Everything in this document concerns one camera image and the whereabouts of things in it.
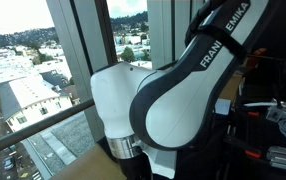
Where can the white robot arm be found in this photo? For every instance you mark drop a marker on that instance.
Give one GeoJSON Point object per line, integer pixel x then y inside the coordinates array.
{"type": "Point", "coordinates": [149, 115]}

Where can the upper orange clamp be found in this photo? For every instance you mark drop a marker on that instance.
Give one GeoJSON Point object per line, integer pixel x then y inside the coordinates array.
{"type": "Point", "coordinates": [253, 114]}

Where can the orange clamp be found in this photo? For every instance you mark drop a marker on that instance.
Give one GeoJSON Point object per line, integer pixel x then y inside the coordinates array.
{"type": "Point", "coordinates": [248, 150]}
{"type": "Point", "coordinates": [253, 114]}

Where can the lower orange clamp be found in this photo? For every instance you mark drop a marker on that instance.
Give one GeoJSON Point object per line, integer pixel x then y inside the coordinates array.
{"type": "Point", "coordinates": [248, 150]}

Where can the steel window handrail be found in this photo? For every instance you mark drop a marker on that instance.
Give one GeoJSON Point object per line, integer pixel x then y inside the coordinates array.
{"type": "Point", "coordinates": [22, 134]}

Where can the lower aluminium rail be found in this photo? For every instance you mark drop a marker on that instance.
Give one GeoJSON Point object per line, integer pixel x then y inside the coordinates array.
{"type": "Point", "coordinates": [277, 157]}

